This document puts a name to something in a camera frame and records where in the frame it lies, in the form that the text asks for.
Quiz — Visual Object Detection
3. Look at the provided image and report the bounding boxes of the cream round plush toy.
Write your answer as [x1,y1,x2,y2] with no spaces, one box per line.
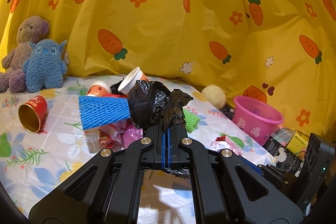
[201,85,226,110]

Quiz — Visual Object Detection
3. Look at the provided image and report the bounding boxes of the red white plastic bag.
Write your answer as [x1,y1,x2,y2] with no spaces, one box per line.
[98,121,126,148]

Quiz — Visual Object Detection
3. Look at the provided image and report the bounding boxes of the pink plastic bucket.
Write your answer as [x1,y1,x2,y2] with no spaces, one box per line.
[232,96,284,146]

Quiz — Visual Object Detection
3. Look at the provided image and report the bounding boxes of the black plastic bag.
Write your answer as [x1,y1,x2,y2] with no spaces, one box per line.
[127,80,193,132]

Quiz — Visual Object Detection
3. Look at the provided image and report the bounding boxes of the pink plastic bag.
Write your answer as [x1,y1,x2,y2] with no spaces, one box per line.
[122,122,143,148]

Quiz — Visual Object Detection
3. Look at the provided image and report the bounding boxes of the small orange white paper cup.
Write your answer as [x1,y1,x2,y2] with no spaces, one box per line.
[87,81,112,97]

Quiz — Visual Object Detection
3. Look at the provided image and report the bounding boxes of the floral plastic bed cover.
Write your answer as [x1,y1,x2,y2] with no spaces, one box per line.
[1,76,276,223]

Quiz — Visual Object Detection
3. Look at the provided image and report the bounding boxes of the green foam net sleeve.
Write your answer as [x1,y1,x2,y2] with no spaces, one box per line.
[183,109,201,133]

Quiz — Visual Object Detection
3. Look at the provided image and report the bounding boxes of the blue foam net sleeve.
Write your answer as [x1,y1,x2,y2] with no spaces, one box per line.
[78,96,130,130]

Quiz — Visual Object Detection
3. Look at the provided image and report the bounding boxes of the red pink snack wrapper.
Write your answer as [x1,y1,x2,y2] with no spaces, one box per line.
[209,135,244,156]

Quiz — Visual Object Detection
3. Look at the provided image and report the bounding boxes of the blue fuzzy monster plush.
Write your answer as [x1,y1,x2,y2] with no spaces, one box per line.
[22,39,67,93]

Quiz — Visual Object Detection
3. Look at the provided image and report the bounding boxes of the purple teddy bear plush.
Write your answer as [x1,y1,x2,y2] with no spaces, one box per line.
[1,16,50,93]

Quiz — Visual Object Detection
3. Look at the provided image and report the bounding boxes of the red gold paper cup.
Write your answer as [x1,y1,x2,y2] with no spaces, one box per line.
[18,96,48,133]

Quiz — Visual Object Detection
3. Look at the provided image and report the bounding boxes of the yellow carrot print curtain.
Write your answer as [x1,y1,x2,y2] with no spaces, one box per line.
[1,0,335,137]

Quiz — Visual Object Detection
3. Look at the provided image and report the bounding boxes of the large orange apple paper cup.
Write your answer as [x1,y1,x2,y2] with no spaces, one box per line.
[118,67,148,95]

